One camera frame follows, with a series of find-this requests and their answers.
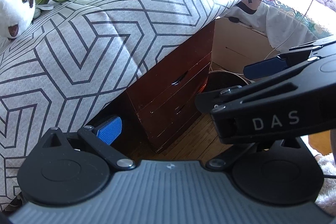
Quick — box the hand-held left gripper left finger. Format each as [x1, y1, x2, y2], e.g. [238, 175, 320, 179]
[39, 116, 137, 170]

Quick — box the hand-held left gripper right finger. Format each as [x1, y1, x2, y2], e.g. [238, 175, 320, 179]
[206, 138, 309, 170]

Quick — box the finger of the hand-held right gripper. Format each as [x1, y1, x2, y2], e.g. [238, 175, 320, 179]
[244, 36, 336, 80]
[196, 56, 336, 112]

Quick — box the brown wooden drawer cabinet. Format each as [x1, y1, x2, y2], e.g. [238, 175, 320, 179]
[126, 18, 216, 153]

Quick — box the dark round waste bin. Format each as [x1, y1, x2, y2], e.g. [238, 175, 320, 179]
[207, 70, 253, 99]

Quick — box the cardboard box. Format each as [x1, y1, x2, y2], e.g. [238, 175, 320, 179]
[210, 16, 279, 78]

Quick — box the white bed sheet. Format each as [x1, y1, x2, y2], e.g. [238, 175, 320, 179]
[228, 0, 324, 54]

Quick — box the white fluffy rug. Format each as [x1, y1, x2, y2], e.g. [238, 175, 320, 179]
[314, 154, 336, 205]

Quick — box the grey geometric patterned cloth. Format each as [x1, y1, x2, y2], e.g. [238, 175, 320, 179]
[0, 0, 273, 214]

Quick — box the white elastic band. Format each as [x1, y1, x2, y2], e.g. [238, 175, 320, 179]
[34, 3, 54, 17]

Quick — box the white plush toy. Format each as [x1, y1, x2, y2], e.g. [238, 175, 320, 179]
[0, 0, 36, 40]

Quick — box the brown wooden drawer without handle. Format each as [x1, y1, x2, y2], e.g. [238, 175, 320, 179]
[126, 19, 216, 109]

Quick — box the thin white cable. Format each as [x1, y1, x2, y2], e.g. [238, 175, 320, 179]
[209, 0, 324, 83]

